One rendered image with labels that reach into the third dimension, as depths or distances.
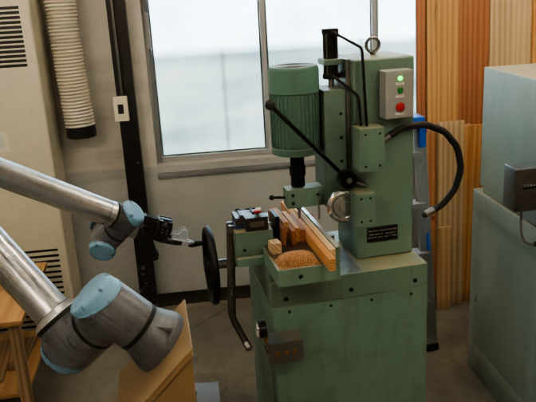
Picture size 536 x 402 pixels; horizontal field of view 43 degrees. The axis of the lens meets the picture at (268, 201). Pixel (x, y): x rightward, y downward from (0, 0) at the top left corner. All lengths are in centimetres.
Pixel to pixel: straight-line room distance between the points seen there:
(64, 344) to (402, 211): 125
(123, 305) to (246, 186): 204
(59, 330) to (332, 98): 116
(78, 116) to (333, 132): 161
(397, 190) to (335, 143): 29
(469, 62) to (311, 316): 198
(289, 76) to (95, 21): 164
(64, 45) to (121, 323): 193
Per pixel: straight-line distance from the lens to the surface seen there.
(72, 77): 361
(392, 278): 249
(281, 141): 239
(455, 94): 389
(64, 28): 359
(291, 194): 246
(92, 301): 194
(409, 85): 238
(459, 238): 393
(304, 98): 235
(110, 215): 229
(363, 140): 232
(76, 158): 386
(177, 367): 189
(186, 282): 406
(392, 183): 249
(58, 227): 367
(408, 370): 269
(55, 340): 208
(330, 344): 252
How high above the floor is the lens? 176
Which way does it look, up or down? 17 degrees down
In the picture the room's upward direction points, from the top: 3 degrees counter-clockwise
